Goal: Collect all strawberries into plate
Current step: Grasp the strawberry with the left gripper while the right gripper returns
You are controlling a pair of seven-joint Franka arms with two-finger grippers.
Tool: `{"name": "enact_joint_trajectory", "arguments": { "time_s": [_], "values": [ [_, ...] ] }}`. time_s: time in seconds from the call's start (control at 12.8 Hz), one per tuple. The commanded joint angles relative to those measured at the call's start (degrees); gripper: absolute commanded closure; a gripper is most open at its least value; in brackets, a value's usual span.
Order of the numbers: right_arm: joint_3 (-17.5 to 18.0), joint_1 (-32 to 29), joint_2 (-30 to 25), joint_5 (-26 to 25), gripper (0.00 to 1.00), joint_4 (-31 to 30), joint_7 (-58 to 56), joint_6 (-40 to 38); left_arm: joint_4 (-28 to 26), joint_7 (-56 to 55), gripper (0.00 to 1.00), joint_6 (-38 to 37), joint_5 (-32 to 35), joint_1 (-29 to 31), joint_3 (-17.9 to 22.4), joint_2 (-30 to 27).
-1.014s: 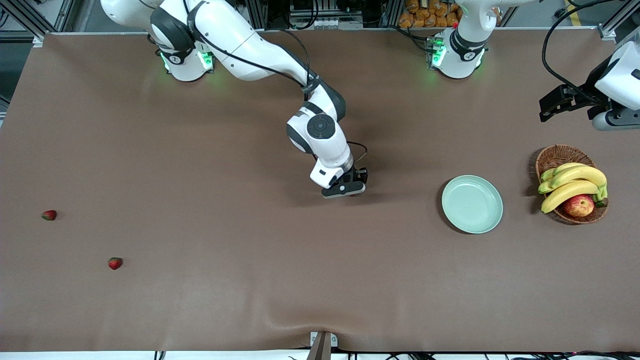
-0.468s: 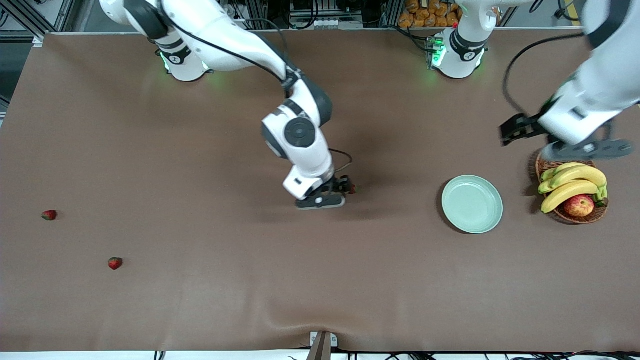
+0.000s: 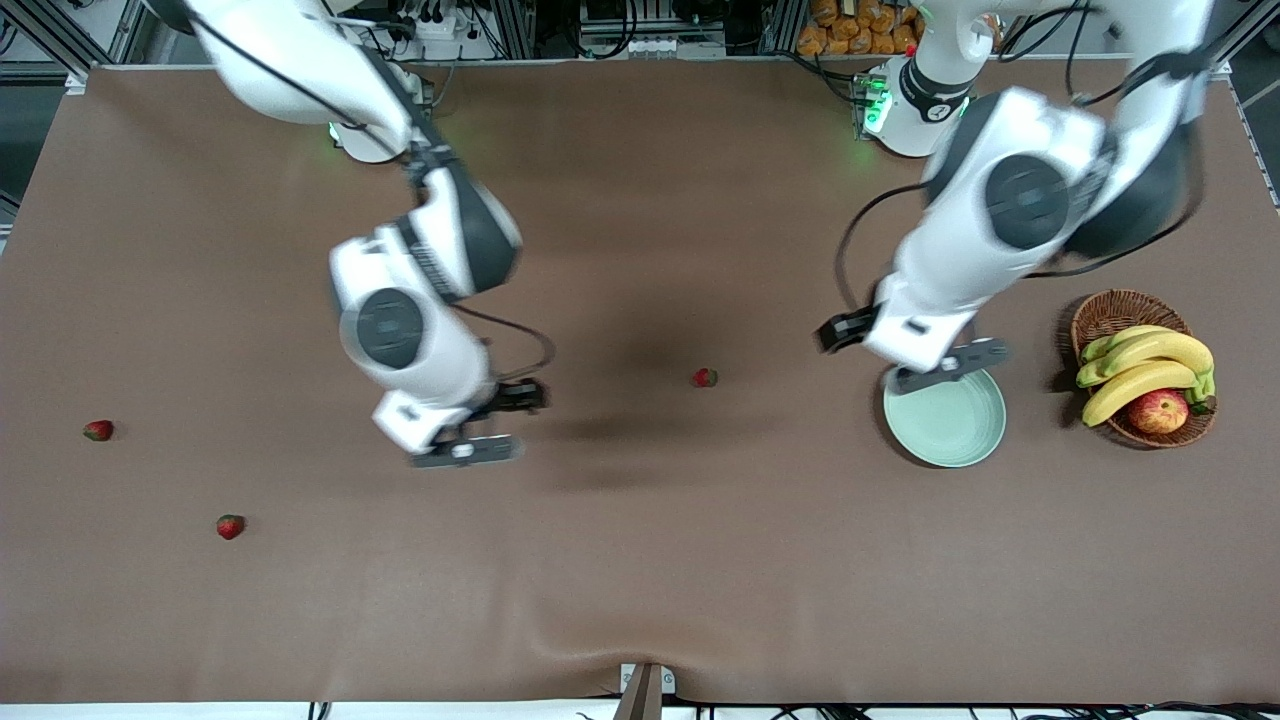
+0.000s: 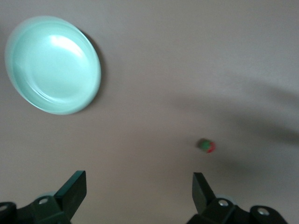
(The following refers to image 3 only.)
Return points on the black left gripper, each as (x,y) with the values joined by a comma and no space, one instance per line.
(846,329)

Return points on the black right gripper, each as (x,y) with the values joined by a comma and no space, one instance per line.
(513,397)

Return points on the red strawberry green leaves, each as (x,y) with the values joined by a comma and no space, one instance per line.
(230,526)
(98,430)
(705,377)

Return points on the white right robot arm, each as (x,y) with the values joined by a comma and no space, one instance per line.
(445,355)

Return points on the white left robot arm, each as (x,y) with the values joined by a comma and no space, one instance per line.
(940,280)

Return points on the light green plate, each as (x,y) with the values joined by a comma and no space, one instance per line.
(945,430)

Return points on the brown table cloth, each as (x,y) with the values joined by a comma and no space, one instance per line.
(640,550)

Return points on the yellow banana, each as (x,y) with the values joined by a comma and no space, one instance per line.
(1100,345)
(1160,348)
(1135,385)

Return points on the brown wicker basket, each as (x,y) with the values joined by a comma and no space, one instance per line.
(1130,305)

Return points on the orange bread roll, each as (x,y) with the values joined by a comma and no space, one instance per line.
(884,18)
(884,44)
(826,10)
(812,40)
(858,42)

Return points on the red apple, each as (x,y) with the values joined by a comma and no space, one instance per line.
(1157,411)

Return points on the brown support bar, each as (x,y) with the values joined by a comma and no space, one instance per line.
(640,700)

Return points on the white connector strip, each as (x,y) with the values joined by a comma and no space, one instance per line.
(655,46)

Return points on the white power strip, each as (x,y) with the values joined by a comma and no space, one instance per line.
(437,25)

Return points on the aluminium frame post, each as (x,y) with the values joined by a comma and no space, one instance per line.
(510,28)
(780,25)

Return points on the metal table bracket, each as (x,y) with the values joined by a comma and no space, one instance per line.
(665,680)

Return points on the aluminium frame beam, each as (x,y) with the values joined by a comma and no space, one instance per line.
(50,35)

